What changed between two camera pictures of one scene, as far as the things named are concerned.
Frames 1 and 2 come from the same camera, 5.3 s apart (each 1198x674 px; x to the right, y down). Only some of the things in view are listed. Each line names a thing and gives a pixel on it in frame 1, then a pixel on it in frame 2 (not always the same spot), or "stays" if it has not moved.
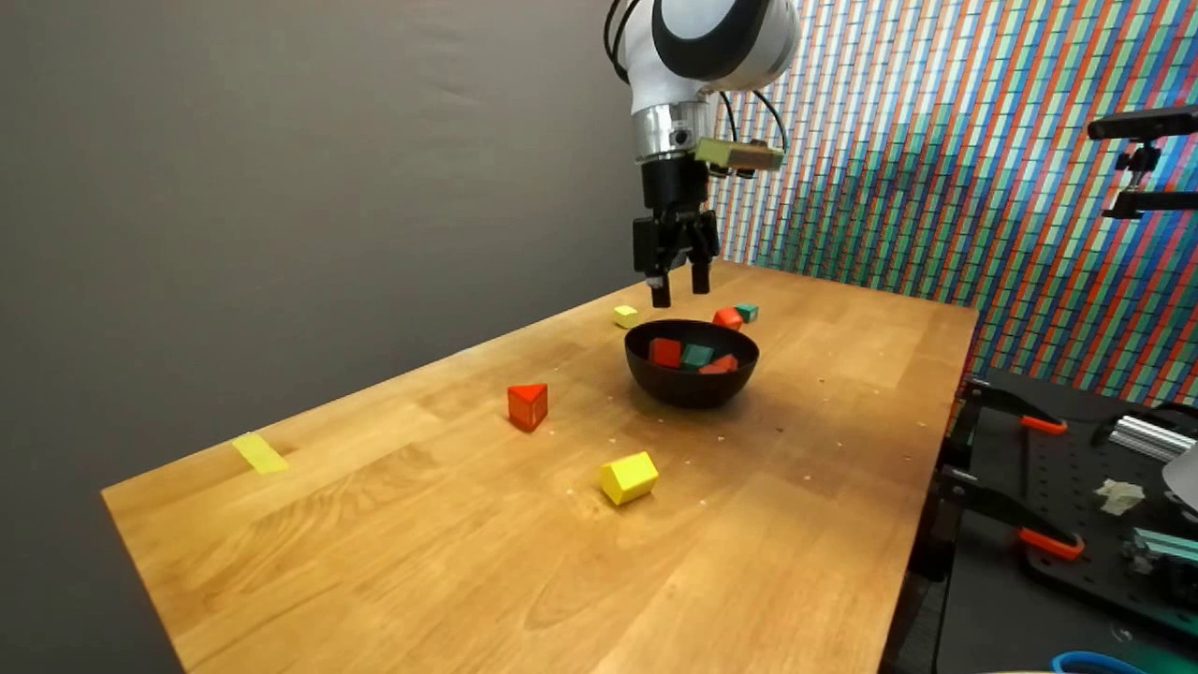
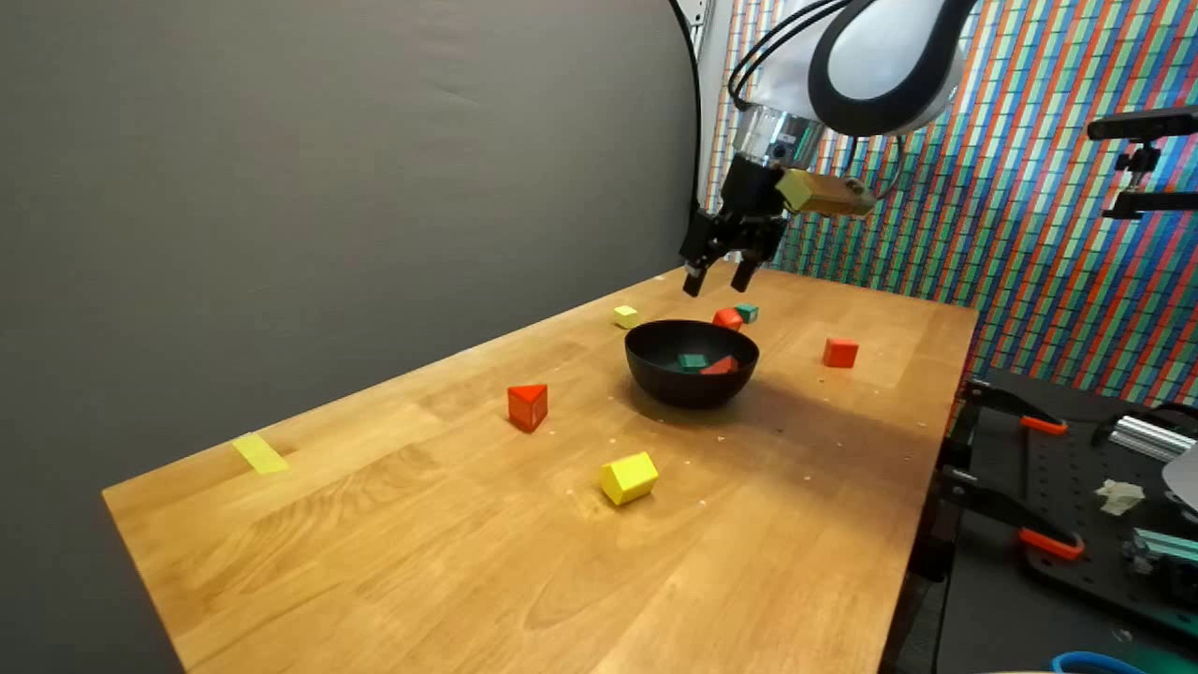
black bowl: [688, 362] stays
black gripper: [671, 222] -> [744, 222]
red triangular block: [525, 407] stays
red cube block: [668, 353] -> [840, 353]
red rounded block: [726, 319] stays
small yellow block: [626, 313] stays
